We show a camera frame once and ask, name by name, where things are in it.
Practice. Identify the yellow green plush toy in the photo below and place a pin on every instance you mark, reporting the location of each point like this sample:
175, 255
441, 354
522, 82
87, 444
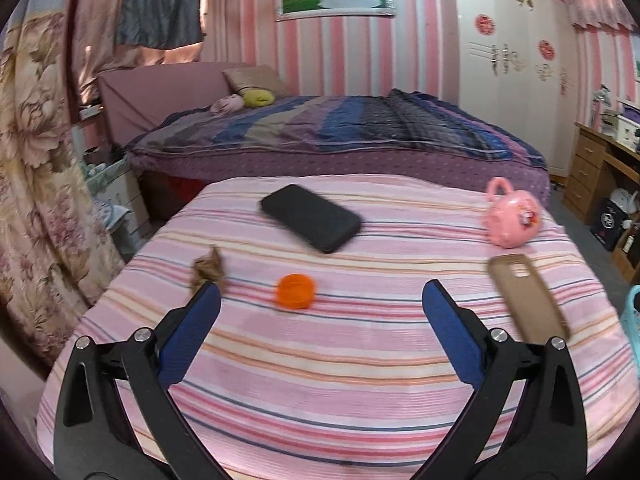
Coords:
257, 97

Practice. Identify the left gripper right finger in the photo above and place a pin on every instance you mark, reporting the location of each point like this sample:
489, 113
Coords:
547, 438

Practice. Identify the purple dotted bed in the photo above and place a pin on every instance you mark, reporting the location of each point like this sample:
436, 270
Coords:
137, 100

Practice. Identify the brown phone case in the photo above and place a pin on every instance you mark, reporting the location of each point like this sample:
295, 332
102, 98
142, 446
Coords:
532, 306

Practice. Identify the light blue plastic basket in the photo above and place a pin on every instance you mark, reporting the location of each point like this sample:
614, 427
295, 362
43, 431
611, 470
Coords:
629, 319

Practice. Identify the pink cartoon mug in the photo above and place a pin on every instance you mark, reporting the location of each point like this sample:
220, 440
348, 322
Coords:
514, 217

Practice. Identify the pink plush toy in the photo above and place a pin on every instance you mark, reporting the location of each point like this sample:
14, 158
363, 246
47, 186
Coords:
227, 105

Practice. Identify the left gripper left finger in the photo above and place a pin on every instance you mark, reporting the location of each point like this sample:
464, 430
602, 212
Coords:
93, 435

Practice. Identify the pink striped bed sheet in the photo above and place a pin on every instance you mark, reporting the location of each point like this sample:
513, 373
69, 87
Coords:
357, 385

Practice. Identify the black box on floor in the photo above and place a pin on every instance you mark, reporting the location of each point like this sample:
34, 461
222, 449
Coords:
608, 224

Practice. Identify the black wallet case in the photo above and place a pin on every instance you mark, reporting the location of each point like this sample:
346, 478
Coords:
322, 224

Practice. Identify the wooden desk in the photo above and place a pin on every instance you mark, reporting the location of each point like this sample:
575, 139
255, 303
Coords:
600, 167

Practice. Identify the white bedside cabinet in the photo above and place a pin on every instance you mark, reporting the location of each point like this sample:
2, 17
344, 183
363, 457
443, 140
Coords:
120, 205

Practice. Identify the white wardrobe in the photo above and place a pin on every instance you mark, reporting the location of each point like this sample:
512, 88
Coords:
519, 71

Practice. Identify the blue plaid blanket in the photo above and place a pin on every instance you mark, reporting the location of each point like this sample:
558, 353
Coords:
313, 125

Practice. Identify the orange plastic lid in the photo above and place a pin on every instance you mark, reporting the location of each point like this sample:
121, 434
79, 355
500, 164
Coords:
295, 292

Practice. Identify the floral curtain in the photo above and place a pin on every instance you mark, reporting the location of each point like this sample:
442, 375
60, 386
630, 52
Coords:
57, 257

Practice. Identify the brown pillow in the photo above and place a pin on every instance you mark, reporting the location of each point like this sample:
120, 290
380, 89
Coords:
263, 77

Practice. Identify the small brown paper scrap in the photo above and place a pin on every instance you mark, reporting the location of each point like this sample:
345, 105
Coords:
209, 268

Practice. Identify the dark grey curtain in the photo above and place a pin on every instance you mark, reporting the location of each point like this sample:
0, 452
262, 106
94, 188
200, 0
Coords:
159, 24

